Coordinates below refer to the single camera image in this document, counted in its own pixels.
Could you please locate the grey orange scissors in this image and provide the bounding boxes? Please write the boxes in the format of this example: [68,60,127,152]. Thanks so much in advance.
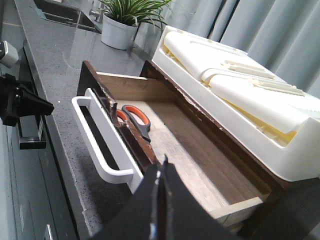
[116,104,151,143]

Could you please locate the grey curtain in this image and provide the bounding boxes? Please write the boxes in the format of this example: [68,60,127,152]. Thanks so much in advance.
[134,0,320,98]

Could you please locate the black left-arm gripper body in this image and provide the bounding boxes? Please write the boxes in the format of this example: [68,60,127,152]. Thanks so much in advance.
[0,73,25,127]

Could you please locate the white drawer handle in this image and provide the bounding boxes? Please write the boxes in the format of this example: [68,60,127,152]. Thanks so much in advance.
[71,88,143,193]

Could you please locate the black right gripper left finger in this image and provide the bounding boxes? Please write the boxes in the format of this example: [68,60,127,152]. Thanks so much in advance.
[90,165,160,240]

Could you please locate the green spider plant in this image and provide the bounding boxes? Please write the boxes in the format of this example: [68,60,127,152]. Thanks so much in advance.
[100,0,170,29]

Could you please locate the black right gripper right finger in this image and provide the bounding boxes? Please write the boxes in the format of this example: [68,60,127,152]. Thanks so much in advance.
[156,156,238,240]

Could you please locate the white plant pot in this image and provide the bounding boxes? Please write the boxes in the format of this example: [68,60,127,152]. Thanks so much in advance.
[101,15,138,50]

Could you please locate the white plastic tray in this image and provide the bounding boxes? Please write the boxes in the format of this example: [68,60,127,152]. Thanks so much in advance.
[152,26,320,182]

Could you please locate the dark wooden drawer cabinet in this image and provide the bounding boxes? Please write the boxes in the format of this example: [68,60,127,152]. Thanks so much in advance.
[140,61,288,239]

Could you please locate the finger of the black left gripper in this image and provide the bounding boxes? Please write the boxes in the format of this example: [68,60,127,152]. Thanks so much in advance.
[17,84,54,117]

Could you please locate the wooden drawer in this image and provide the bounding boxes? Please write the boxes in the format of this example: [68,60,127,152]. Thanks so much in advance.
[75,61,272,226]

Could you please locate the kitchen sink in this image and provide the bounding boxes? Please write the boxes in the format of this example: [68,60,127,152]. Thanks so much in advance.
[34,0,102,34]

